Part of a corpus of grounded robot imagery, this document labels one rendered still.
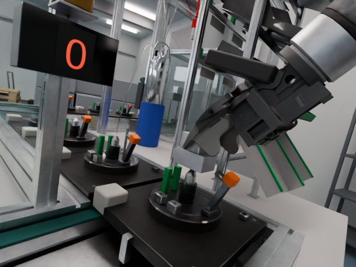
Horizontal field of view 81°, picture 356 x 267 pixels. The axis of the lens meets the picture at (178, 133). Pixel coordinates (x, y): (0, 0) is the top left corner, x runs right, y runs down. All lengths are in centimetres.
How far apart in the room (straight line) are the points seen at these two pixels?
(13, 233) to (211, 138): 31
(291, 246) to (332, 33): 34
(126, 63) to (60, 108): 1034
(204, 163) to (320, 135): 321
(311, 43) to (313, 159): 327
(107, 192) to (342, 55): 38
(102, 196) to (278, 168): 48
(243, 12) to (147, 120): 84
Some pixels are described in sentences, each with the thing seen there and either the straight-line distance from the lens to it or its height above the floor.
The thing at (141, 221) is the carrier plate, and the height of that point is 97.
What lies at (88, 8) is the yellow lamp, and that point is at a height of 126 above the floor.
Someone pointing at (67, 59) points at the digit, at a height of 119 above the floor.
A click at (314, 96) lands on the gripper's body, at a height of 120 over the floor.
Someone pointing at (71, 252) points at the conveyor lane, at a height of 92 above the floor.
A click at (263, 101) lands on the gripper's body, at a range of 29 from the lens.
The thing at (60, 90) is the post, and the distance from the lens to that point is 37.
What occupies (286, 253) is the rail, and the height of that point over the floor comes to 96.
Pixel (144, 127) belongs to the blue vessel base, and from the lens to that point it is 130.
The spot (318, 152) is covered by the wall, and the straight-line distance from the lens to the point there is 351.
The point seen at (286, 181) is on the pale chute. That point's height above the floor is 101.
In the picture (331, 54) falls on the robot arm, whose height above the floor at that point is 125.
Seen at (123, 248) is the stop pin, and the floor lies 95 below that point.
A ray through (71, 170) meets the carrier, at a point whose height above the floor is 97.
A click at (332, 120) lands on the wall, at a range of 348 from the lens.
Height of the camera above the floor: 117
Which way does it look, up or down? 8 degrees down
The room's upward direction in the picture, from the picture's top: 11 degrees clockwise
